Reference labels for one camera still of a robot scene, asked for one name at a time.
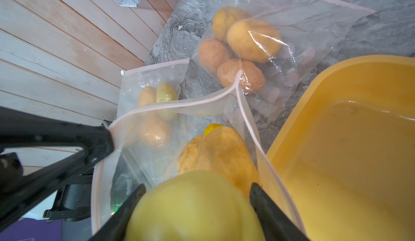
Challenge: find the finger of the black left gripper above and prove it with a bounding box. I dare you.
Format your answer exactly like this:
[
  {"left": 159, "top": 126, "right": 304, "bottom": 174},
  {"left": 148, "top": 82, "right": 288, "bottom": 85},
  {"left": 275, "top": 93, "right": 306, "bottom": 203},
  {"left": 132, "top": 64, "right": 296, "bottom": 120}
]
[{"left": 1, "top": 107, "right": 115, "bottom": 230}]

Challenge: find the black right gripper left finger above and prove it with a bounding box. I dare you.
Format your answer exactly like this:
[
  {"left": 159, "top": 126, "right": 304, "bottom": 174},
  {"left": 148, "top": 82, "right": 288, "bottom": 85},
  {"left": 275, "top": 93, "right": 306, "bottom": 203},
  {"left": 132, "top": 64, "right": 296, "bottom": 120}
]
[{"left": 89, "top": 184, "right": 147, "bottom": 241}]

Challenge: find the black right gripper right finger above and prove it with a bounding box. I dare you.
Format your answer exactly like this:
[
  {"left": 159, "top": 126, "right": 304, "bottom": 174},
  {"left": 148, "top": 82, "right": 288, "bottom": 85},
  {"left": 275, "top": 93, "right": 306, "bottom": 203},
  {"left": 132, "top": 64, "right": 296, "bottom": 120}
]
[{"left": 249, "top": 183, "right": 309, "bottom": 241}]

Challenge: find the clear zipper bag pink zip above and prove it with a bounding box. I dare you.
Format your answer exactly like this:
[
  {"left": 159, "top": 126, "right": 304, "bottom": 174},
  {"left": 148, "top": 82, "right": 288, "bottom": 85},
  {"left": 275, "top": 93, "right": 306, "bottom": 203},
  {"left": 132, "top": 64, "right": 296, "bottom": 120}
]
[{"left": 110, "top": 59, "right": 190, "bottom": 148}]

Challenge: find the yellow plastic tray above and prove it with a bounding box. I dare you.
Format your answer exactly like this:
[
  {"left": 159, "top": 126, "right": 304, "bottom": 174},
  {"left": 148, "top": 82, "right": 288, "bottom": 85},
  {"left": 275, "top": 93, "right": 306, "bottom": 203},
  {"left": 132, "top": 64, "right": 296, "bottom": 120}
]
[{"left": 268, "top": 55, "right": 415, "bottom": 241}]

